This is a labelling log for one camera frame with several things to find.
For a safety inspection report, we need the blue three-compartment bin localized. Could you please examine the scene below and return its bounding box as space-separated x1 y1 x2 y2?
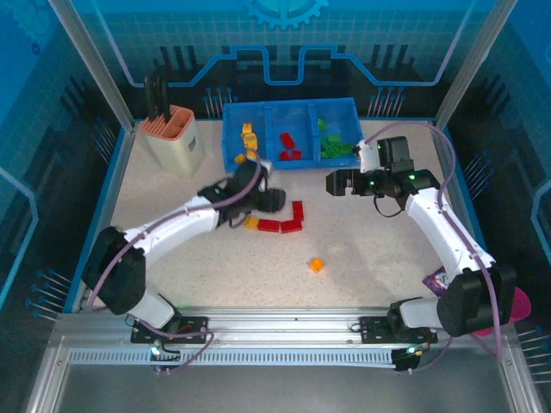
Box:
221 97 363 172

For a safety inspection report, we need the beige utensil holder orange rim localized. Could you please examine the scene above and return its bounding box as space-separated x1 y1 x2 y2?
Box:
140 105 207 180

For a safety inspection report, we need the purple snack packet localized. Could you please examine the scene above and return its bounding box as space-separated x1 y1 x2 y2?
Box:
422 266 451 297

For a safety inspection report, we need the pink plastic cup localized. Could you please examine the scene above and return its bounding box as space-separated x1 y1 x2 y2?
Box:
471 286 533 337

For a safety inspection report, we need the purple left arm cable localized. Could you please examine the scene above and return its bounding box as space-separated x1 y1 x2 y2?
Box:
88 157 216 376

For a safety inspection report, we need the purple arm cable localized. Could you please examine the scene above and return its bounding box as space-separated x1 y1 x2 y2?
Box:
359 120 505 375
88 157 216 376

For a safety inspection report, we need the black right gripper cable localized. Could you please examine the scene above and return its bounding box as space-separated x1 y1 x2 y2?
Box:
373 195 408 219

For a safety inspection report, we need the aluminium mounting rail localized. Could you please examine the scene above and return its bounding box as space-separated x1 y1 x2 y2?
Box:
55 305 509 345

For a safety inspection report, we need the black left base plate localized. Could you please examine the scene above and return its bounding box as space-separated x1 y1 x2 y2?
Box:
131 316 211 344

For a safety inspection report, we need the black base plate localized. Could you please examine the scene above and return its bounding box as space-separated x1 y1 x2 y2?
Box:
358 316 391 344
131 316 211 344

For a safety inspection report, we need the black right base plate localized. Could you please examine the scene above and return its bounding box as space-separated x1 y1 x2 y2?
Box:
358 316 391 344

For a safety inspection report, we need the aluminium frame post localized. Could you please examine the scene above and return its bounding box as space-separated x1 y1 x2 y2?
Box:
433 0 520 130
47 0 135 130

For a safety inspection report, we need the white slotted cable tray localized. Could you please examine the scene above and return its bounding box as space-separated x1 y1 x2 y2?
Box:
68 347 399 367

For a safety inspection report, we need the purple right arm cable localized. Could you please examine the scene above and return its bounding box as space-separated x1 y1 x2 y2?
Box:
359 120 505 375

